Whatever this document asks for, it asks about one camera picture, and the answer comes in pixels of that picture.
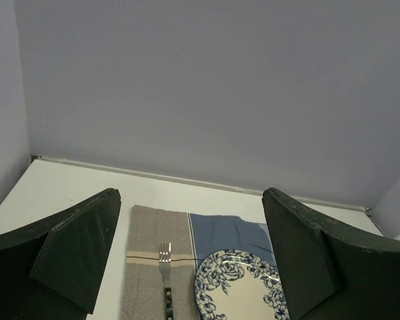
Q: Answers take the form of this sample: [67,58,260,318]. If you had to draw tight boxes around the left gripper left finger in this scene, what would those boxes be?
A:
[0,188,121,319]

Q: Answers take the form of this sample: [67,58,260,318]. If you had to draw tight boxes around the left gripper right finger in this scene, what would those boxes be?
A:
[262,188,400,319]

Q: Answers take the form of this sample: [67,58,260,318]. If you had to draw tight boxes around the blue floral ceramic plate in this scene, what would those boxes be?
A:
[194,250,290,320]

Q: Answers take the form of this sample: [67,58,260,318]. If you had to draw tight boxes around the silver fork dark handle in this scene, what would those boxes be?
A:
[159,243,174,320]

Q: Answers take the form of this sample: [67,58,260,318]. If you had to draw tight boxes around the blue beige cloth placemat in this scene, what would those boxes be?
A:
[120,205,275,319]

